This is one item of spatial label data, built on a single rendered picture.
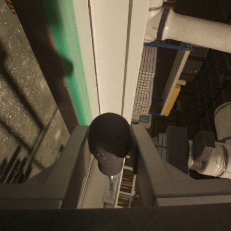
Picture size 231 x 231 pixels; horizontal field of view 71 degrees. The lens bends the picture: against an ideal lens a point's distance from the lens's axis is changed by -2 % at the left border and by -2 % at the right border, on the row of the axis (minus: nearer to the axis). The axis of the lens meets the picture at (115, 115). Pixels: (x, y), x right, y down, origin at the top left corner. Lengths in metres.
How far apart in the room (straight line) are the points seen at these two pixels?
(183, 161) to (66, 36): 0.37
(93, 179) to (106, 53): 0.22
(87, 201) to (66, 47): 0.24
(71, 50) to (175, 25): 0.79
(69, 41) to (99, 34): 0.05
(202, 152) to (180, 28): 0.67
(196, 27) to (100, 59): 0.75
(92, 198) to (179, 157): 0.23
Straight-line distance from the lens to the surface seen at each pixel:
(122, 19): 0.20
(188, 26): 0.94
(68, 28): 0.18
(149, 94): 4.93
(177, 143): 0.46
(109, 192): 0.31
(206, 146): 0.40
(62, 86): 0.22
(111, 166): 0.16
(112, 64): 0.24
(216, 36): 0.96
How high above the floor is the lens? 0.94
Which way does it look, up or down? 6 degrees down
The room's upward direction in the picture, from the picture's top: 100 degrees clockwise
